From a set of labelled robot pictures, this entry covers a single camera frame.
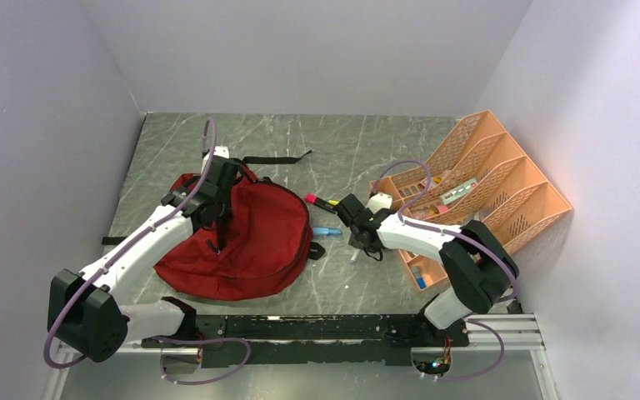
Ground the blue white marker pen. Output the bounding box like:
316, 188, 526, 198
350, 249, 361, 264

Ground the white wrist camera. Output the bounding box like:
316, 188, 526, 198
366, 192, 393, 214
201, 146, 230, 173

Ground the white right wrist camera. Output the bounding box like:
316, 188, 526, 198
366, 192, 393, 214

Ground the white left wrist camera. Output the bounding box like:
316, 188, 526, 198
201, 146, 230, 173

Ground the white green ruler case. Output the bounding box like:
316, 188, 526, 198
440, 178, 478, 205

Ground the blue highlighter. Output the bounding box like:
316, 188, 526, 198
312, 227, 343, 238

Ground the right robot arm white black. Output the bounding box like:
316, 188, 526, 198
333, 194, 519, 330

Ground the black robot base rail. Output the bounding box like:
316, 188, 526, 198
60, 313, 542, 368

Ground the pink black highlighter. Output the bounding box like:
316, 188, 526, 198
304, 193, 338, 213

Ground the orange plastic desk organizer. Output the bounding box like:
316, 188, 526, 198
368, 110, 573, 292

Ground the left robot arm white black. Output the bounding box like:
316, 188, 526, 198
43, 147, 240, 368

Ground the blue glue stick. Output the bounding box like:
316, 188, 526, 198
411, 266, 426, 290

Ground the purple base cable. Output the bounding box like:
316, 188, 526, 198
158, 337, 253, 387

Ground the red student backpack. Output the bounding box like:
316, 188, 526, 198
152, 157, 324, 301

